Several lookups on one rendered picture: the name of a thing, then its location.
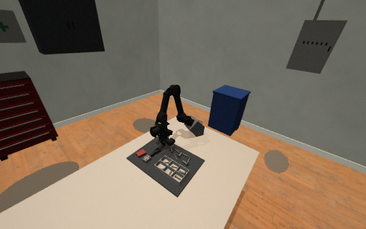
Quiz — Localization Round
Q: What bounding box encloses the red rectangular block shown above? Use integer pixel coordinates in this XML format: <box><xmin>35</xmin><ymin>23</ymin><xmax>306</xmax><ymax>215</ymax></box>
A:
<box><xmin>136</xmin><ymin>149</ymin><xmax>146</xmax><ymax>158</ymax></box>

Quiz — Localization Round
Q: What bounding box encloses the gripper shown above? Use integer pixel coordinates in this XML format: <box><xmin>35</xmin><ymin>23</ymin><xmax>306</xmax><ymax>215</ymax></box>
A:
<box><xmin>154</xmin><ymin>131</ymin><xmax>175</xmax><ymax>146</ymax></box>

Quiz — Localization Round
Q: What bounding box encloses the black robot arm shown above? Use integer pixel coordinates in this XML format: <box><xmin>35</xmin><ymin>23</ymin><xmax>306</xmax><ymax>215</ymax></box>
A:
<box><xmin>150</xmin><ymin>85</ymin><xmax>194</xmax><ymax>137</ymax></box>

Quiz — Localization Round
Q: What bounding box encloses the beige block with dark holes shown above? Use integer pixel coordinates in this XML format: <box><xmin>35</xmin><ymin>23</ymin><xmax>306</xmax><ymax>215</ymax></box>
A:
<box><xmin>142</xmin><ymin>155</ymin><xmax>151</xmax><ymax>163</ymax></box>

